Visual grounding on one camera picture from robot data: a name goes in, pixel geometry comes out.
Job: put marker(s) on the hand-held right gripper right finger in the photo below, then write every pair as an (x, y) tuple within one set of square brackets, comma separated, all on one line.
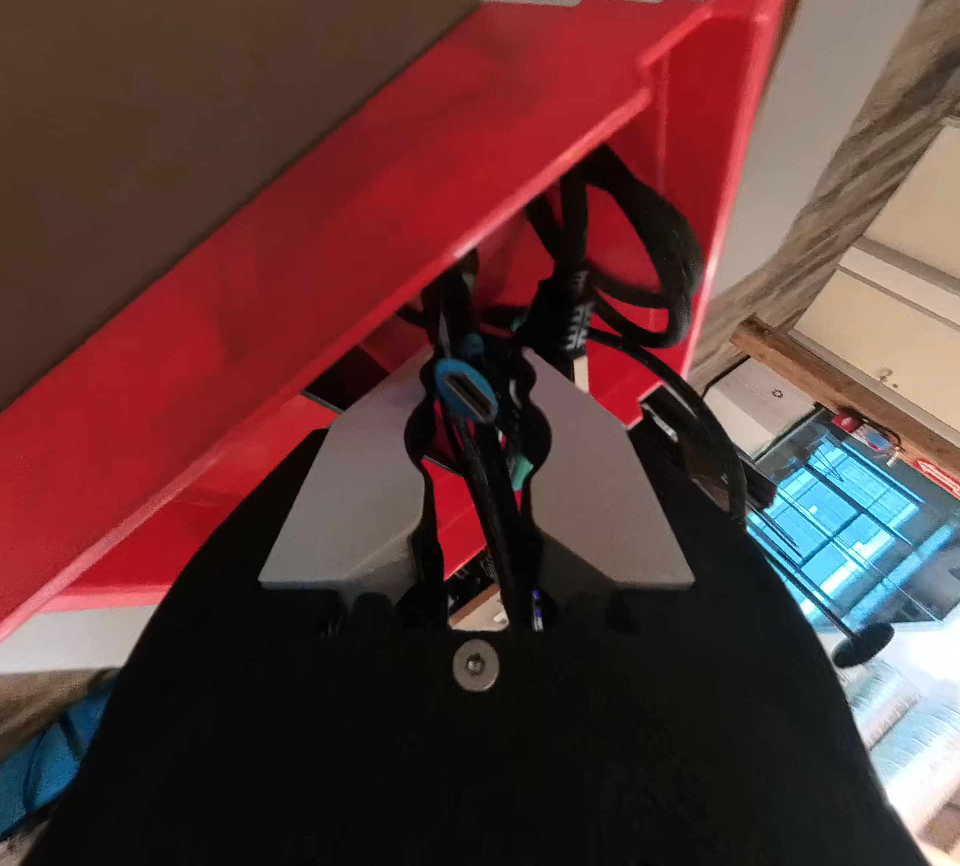
[(607, 506)]

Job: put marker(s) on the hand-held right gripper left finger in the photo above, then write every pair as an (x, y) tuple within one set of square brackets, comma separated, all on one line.
[(345, 506)]

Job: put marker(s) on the red plastic bin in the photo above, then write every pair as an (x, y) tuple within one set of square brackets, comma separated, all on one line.
[(300, 281)]

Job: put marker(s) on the white recycling cabinet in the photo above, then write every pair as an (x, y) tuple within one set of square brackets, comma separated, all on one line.
[(765, 408)]

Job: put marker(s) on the red fire extinguisher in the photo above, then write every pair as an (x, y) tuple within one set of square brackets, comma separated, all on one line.
[(851, 423)]

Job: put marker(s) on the black round-base stand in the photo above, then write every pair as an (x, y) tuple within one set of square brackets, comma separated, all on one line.
[(862, 645)]

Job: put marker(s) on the white double door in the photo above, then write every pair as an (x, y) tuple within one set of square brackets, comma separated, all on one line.
[(885, 326)]

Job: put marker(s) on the wooden post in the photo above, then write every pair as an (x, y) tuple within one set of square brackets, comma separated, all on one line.
[(795, 363)]

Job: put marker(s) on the red wall sign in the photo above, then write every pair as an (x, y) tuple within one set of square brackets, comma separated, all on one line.
[(941, 477)]

